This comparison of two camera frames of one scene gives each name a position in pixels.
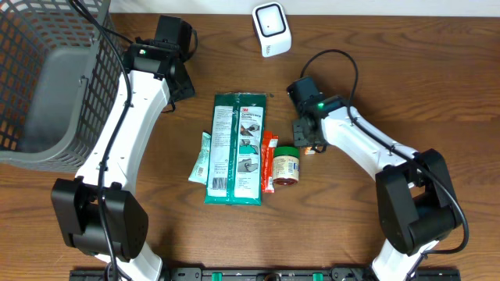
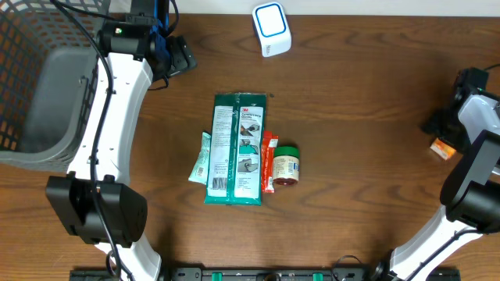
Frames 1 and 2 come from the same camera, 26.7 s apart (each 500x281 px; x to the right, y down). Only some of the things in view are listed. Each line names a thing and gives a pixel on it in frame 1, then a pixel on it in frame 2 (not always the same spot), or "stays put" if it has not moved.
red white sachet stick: [269, 144] stays put
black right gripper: [298, 139] → [434, 126]
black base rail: [268, 274] stays put
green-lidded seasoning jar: [286, 165] stays put
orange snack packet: [308, 151] → [443, 149]
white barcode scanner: [272, 29] stays put
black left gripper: [187, 90] → [183, 58]
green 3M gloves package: [234, 168] stays put
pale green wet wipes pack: [198, 173] stays put
